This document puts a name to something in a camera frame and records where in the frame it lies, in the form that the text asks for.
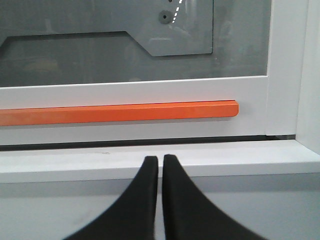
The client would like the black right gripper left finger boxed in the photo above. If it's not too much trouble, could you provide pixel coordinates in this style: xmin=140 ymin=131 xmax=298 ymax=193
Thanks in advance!
xmin=66 ymin=156 xmax=159 ymax=240

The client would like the white framed glass sash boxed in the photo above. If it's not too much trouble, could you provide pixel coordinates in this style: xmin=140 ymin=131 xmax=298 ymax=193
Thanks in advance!
xmin=0 ymin=0 xmax=309 ymax=146

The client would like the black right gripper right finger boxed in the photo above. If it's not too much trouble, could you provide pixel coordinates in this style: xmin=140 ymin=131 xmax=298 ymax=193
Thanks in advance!
xmin=162 ymin=154 xmax=262 ymax=240

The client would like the orange sash handle bar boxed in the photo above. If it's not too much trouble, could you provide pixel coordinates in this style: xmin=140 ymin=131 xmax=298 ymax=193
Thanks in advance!
xmin=0 ymin=100 xmax=239 ymax=126

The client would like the grey baffle panel inside hood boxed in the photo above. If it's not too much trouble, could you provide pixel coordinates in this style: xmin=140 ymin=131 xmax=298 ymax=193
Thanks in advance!
xmin=0 ymin=0 xmax=214 ymax=57

